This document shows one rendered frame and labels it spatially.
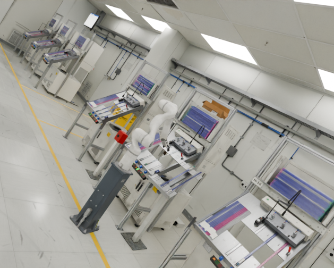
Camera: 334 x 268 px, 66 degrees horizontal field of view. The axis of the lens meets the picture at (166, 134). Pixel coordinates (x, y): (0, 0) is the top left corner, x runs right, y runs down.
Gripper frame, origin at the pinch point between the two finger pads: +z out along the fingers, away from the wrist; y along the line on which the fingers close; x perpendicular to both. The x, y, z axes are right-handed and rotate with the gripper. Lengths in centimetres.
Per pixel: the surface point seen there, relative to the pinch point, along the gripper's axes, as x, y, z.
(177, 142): -20.3, 7.7, 8.7
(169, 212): 26, -21, 86
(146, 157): 23.5, 10.5, 6.9
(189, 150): -23.0, -14.2, 9.1
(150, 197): 42, -12, 48
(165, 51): -192, 295, 24
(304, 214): -46, -151, 6
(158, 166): 20.5, -11.6, 7.4
